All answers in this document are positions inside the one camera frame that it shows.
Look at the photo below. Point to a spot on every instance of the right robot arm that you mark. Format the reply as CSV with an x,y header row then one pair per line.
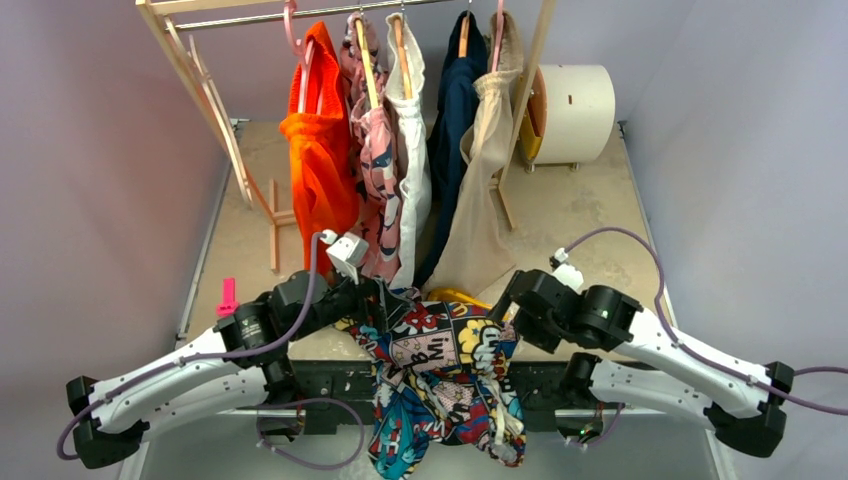
x,y
628,355

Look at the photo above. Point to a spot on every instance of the pink hanger under orange shorts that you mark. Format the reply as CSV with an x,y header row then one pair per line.
x,y
303,50

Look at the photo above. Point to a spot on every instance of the metal hanging rail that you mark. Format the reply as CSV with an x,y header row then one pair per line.
x,y
277,17

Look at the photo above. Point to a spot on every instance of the wooden clothes rack frame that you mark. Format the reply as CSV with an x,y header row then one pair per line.
x,y
153,12

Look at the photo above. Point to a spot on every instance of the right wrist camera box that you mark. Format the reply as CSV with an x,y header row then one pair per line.
x,y
564,271

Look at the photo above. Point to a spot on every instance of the white cylindrical drum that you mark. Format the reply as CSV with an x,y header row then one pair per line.
x,y
569,115

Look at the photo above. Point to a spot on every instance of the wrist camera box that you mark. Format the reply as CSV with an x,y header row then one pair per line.
x,y
564,271
345,252

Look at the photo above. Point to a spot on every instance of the beige shorts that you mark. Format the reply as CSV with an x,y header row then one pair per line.
x,y
475,256

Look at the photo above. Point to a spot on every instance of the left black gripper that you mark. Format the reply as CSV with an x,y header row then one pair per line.
x,y
387,306

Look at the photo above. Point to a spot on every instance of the yellow plastic bin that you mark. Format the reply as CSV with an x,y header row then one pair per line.
x,y
453,295

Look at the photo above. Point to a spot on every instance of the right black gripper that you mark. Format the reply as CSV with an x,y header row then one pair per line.
x,y
515,291

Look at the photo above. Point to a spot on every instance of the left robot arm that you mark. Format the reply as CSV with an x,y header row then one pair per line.
x,y
241,362

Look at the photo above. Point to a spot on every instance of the pink patterned shorts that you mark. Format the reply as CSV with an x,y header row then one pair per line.
x,y
372,156

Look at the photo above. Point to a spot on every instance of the orange wooden hanger navy shorts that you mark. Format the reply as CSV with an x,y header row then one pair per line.
x,y
464,35

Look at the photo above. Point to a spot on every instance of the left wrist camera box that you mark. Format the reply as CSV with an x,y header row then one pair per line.
x,y
345,252

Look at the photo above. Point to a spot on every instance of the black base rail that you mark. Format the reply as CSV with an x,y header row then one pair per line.
x,y
541,388

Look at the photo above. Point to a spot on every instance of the pink plastic clip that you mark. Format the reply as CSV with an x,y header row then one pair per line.
x,y
229,302

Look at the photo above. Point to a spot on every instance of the colourful comic print shorts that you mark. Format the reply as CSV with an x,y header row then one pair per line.
x,y
441,376

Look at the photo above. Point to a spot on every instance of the pink hanger under beige shorts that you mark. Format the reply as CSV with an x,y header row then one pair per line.
x,y
497,35

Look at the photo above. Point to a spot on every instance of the white shorts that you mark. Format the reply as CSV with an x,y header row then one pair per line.
x,y
415,182

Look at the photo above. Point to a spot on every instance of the navy blue shorts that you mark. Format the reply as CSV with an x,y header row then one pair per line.
x,y
456,108

